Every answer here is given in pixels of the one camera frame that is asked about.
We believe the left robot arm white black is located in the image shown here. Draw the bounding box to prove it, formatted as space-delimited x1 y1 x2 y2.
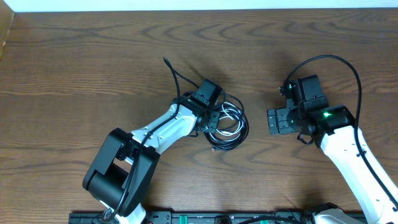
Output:
82 80 225 223

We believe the white usb cable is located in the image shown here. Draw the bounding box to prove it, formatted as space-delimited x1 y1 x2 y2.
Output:
215 101 244 136

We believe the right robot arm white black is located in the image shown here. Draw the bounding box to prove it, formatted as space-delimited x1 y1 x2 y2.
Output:
267 75 397 223

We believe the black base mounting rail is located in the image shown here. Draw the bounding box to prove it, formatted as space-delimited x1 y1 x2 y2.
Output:
68 210 315 224

